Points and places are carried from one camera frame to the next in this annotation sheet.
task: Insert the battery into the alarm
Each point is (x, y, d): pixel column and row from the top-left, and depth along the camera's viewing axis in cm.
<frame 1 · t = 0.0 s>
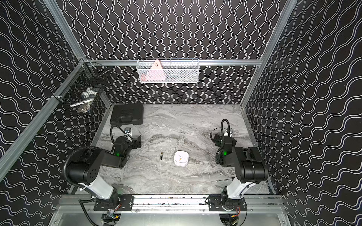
left hand: (132, 134, 94), fingers open
right hand: (225, 135, 96), fingers open
white square alarm clock: (181, 158, 89), point 3 cm above the table
black gold AA battery: (161, 156, 93), on the table
black plastic tool case: (125, 114, 112), point 4 cm above the table

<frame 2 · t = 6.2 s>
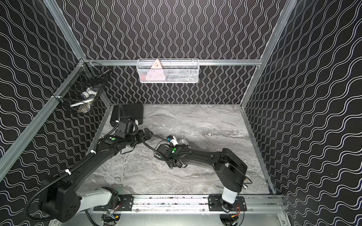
left hand: (147, 133, 82), fingers open
right hand: (184, 148, 85), fingers open
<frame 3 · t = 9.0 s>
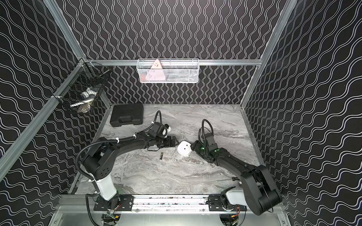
left hand: (174, 141, 90), fingers open
right hand: (193, 147, 89), fingers open
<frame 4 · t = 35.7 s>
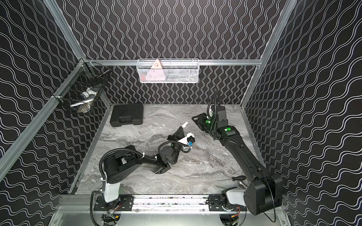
left hand: (178, 125, 80), fingers closed
right hand: (192, 117, 78), fingers open
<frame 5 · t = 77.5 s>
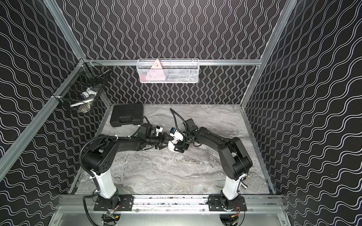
left hand: (171, 139, 89), fingers open
right hand: (179, 141, 93), fingers open
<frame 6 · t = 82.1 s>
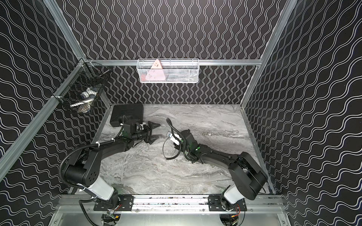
left hand: (159, 127, 87), fingers open
right hand: (178, 134, 88), fingers open
